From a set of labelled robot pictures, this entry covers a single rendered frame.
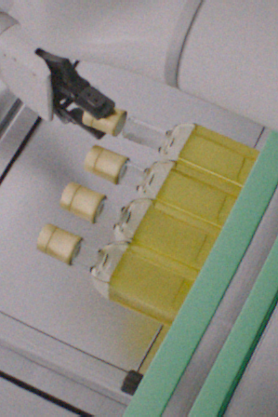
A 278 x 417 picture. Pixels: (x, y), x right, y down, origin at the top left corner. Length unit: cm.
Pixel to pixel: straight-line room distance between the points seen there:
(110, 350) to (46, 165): 27
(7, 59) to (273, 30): 64
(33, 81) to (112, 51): 54
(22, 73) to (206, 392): 50
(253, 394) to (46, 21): 41
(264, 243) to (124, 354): 30
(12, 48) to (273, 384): 56
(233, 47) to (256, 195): 39
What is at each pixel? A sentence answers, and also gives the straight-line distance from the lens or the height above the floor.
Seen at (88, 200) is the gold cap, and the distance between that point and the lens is 127.
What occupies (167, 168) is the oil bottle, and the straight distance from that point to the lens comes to 128.
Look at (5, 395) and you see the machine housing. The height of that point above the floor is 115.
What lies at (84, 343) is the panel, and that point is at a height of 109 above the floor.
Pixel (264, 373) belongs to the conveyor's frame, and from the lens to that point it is 104.
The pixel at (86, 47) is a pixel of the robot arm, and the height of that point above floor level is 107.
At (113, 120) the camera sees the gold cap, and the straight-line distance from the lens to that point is 133.
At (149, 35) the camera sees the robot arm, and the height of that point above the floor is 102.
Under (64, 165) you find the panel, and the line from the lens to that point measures 146.
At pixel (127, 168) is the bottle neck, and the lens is 130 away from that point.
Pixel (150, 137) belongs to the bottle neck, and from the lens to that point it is 132.
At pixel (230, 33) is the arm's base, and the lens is 78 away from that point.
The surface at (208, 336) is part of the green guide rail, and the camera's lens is 108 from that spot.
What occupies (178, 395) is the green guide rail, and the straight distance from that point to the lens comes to 105.
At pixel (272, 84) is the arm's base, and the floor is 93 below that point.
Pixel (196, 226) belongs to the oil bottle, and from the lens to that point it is 124.
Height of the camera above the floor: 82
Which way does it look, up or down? 12 degrees up
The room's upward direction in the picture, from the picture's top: 66 degrees counter-clockwise
